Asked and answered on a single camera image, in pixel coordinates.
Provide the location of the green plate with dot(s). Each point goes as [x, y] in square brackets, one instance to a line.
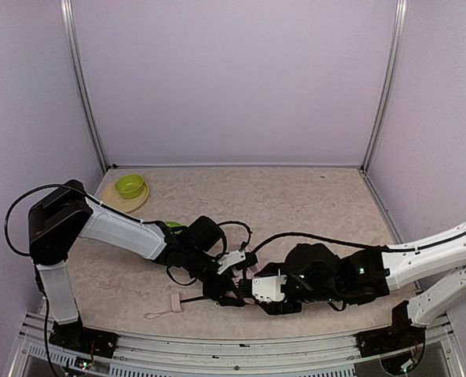
[173, 224]

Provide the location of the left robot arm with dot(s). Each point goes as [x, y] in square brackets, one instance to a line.
[57, 220]

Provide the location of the aluminium corner post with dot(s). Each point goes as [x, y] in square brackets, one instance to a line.
[67, 14]
[387, 85]

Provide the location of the front aluminium rail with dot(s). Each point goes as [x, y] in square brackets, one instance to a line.
[151, 355]

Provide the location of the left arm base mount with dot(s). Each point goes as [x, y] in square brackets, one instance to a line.
[86, 340]

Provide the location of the green bowl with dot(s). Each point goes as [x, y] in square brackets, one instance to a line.
[130, 186]

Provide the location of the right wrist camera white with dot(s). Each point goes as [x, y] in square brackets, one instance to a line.
[266, 289]

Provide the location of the left aluminium corner post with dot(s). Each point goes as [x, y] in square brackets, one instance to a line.
[67, 14]

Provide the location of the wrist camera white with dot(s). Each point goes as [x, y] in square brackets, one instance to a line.
[266, 289]
[236, 259]

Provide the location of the right aluminium corner post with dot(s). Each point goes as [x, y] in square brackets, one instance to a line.
[387, 85]

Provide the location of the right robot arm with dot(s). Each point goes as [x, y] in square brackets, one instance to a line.
[312, 273]

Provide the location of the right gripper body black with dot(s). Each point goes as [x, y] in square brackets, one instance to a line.
[274, 307]

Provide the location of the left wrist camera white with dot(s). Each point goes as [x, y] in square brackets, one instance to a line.
[236, 259]

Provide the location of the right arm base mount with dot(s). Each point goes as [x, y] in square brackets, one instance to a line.
[385, 340]

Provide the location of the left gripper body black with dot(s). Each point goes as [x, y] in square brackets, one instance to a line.
[213, 288]

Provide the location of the pink and black umbrella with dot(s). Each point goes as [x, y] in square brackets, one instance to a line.
[177, 302]

